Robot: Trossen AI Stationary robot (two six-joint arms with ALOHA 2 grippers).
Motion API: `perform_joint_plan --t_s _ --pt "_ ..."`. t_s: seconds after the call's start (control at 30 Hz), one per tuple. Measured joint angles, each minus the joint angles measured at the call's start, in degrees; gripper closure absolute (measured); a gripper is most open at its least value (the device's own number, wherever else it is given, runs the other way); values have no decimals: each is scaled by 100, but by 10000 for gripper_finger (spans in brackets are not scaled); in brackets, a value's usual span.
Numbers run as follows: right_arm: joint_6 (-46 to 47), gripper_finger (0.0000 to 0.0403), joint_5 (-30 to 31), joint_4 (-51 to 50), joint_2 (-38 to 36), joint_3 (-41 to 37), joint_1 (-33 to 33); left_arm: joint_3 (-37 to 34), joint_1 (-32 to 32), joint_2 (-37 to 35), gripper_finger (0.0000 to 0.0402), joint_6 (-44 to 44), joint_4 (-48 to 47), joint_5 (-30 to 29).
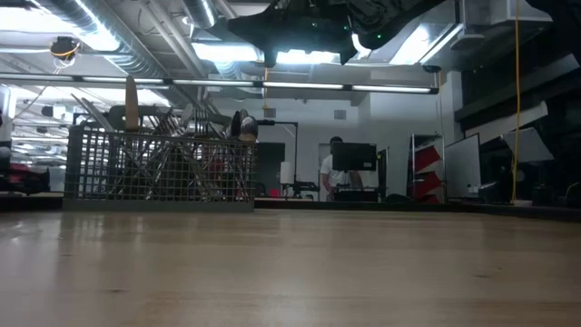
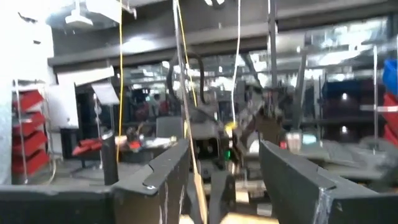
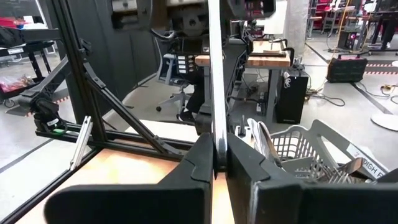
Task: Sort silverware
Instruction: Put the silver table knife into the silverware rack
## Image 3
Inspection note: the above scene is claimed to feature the person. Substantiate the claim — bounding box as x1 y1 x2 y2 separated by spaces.
177 60 208 124

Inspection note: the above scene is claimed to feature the white pillar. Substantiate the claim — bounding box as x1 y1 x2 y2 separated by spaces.
284 0 309 57

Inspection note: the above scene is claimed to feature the black cart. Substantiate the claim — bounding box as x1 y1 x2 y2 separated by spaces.
0 26 62 108

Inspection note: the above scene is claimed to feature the black computer tower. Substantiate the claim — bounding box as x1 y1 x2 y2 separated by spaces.
275 70 309 124

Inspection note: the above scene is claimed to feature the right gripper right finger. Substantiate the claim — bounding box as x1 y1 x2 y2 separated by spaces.
226 133 398 224

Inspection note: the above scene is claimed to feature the silver aluminium bar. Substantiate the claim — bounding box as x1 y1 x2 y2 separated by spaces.
70 115 93 171

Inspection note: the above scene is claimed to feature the wooden background table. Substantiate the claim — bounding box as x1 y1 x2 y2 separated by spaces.
195 39 292 125

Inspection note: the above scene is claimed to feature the grey round stand base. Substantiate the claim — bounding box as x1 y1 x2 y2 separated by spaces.
370 112 398 132

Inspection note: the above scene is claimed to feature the grey plastic cutlery basket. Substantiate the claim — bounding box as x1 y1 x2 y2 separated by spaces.
236 119 389 185

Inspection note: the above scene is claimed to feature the black floor cable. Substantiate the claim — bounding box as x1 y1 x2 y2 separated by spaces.
306 88 346 108

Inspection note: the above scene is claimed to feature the grey office chair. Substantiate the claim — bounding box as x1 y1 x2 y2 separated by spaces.
154 52 193 113

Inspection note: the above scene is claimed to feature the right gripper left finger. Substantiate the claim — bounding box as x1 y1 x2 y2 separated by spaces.
45 133 215 224

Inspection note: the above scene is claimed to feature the silver fork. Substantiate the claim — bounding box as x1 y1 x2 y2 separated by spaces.
323 167 354 185

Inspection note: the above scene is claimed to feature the black and red case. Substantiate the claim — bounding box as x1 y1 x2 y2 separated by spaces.
325 53 369 83

